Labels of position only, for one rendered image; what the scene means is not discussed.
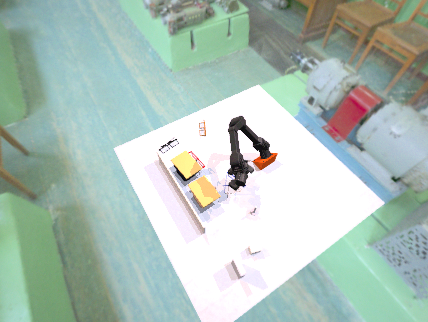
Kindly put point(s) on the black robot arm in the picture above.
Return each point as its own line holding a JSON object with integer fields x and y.
{"x": 239, "y": 166}

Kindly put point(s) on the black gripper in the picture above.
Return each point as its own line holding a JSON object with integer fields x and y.
{"x": 232, "y": 183}

